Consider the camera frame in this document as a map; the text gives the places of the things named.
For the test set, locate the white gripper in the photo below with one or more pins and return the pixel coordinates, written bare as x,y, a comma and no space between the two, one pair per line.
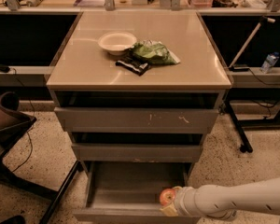
181,200

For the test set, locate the red apple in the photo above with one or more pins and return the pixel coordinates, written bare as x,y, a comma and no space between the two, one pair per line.
166,196

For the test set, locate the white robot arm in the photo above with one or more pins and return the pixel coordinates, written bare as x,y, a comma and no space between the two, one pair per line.
222,203

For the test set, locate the grey bottom drawer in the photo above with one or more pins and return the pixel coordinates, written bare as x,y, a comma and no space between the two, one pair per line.
128,193

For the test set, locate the grey drawer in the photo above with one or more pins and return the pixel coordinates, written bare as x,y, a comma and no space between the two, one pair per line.
128,193
136,120
136,153

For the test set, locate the grey middle drawer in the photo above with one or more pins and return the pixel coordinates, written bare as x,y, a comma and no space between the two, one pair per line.
136,153

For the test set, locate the grey top drawer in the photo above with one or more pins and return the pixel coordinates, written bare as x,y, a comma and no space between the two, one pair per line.
136,120

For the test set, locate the grey drawer cabinet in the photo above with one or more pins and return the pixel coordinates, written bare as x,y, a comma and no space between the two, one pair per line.
138,87

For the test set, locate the black snack wrapper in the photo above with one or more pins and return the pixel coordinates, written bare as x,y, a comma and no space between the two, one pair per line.
132,65

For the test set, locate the white stick with black base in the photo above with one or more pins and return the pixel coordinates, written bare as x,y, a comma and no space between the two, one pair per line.
262,20

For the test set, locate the green chip bag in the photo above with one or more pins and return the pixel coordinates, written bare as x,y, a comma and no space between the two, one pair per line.
153,52

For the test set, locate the white paper bowl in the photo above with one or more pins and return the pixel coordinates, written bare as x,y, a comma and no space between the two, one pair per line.
116,43

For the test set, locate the clear plastic water bottle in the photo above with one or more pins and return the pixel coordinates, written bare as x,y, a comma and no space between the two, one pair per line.
269,62

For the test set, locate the dark office chair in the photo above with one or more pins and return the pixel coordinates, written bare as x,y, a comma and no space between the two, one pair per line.
13,126

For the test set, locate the black device on shelf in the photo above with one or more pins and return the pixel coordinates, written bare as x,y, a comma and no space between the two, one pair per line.
4,68

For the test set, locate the black table leg frame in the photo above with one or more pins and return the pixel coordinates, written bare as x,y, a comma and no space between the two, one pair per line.
241,124

